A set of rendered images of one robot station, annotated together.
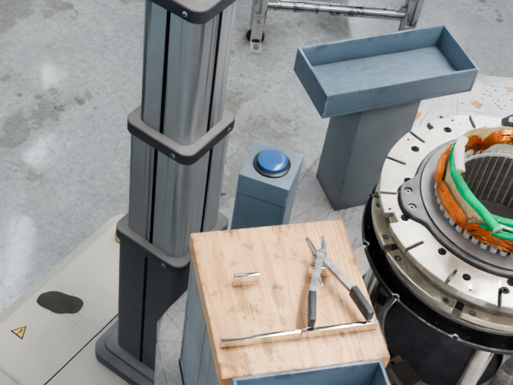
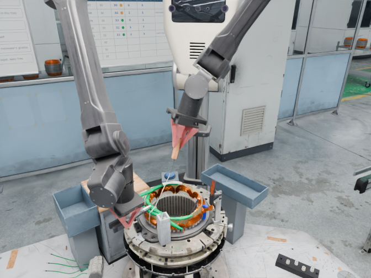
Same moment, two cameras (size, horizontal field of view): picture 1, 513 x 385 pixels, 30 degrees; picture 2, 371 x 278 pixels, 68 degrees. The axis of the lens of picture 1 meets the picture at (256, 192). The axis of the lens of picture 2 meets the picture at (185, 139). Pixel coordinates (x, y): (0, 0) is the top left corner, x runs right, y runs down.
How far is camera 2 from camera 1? 1.21 m
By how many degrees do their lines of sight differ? 60
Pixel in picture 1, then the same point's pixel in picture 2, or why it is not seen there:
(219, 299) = not seen: hidden behind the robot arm
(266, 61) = (361, 258)
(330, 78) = (220, 178)
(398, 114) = (229, 202)
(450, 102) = (304, 250)
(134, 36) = (321, 219)
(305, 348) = not seen: hidden behind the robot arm
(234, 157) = not seen: hidden behind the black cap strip
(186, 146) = (186, 177)
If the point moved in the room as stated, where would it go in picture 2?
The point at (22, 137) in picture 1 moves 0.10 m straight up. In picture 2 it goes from (256, 215) to (258, 207)
